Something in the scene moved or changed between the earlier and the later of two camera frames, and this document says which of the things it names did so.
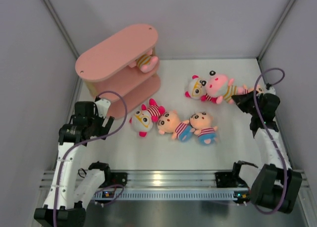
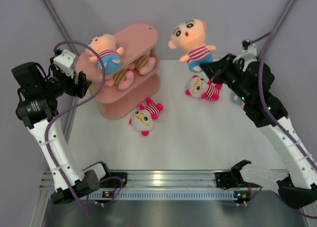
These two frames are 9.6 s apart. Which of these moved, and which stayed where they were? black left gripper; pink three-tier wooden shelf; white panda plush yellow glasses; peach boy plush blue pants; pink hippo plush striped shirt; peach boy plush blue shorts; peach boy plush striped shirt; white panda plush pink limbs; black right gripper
Moved: peach boy plush blue pants; peach boy plush blue shorts; black left gripper; peach boy plush striped shirt; pink hippo plush striped shirt; black right gripper
Stayed: pink three-tier wooden shelf; white panda plush yellow glasses; white panda plush pink limbs
